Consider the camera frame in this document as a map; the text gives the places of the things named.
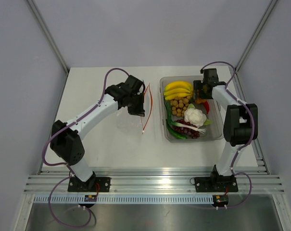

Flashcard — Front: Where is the orange yellow pepper cluster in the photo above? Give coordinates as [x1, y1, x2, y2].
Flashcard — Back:
[193, 90, 207, 104]

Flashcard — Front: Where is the clear zip top bag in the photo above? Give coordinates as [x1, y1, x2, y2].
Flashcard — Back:
[116, 83, 154, 135]

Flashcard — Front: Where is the yellow banana bunch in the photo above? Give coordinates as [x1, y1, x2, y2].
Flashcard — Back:
[164, 81, 193, 101]

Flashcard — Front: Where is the white cauliflower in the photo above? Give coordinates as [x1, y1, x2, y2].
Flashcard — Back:
[184, 108, 207, 127]

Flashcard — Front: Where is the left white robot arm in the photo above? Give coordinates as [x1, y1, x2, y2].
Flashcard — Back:
[50, 75, 145, 193]

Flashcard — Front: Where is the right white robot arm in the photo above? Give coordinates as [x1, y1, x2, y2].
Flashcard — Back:
[193, 68, 258, 193]

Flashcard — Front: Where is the clear plastic food bin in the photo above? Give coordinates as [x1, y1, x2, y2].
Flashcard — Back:
[160, 76, 223, 142]

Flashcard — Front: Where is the red chili pepper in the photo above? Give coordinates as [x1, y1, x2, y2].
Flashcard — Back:
[202, 101, 210, 114]

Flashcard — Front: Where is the brown longan cluster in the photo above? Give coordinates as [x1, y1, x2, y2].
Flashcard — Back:
[169, 96, 191, 117]

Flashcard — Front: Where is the green chili pepper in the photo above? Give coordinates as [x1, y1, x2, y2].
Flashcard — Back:
[166, 124, 187, 140]

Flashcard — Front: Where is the red grape bunch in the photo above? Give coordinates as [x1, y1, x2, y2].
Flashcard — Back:
[172, 119, 200, 139]

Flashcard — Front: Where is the left small circuit board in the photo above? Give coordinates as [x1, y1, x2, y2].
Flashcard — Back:
[84, 195, 97, 202]

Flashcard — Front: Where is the small circuit board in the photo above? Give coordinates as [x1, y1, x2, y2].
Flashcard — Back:
[84, 195, 97, 202]
[213, 195, 228, 204]

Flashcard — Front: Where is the right small circuit board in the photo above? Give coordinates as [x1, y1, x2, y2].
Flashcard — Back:
[213, 195, 228, 204]

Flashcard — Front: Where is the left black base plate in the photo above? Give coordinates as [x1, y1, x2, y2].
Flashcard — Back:
[67, 172, 111, 193]

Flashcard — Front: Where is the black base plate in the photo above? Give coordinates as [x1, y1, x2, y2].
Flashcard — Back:
[192, 175, 239, 193]
[67, 172, 111, 193]

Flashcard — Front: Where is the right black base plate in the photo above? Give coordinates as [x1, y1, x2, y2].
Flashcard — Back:
[192, 175, 239, 193]

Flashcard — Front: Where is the right frame post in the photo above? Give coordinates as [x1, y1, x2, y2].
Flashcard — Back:
[235, 0, 279, 73]

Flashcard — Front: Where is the frame post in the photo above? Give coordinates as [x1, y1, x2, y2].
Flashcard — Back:
[235, 0, 279, 73]
[25, 0, 70, 76]

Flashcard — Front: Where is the left frame post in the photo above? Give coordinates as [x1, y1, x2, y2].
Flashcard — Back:
[25, 0, 70, 76]

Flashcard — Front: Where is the aluminium rail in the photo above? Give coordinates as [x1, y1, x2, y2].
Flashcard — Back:
[24, 167, 284, 194]

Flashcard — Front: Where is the white slotted cable duct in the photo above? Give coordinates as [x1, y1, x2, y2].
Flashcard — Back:
[33, 194, 229, 205]

